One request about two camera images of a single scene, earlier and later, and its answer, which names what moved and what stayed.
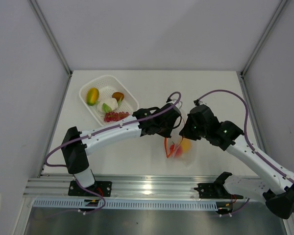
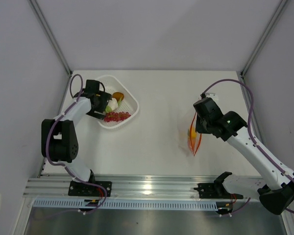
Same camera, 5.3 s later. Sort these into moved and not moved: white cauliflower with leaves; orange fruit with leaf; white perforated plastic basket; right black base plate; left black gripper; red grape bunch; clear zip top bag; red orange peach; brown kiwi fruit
Moved: orange fruit with leaf; red orange peach; clear zip top bag; left black gripper
Not moved: white cauliflower with leaves; right black base plate; red grape bunch; brown kiwi fruit; white perforated plastic basket
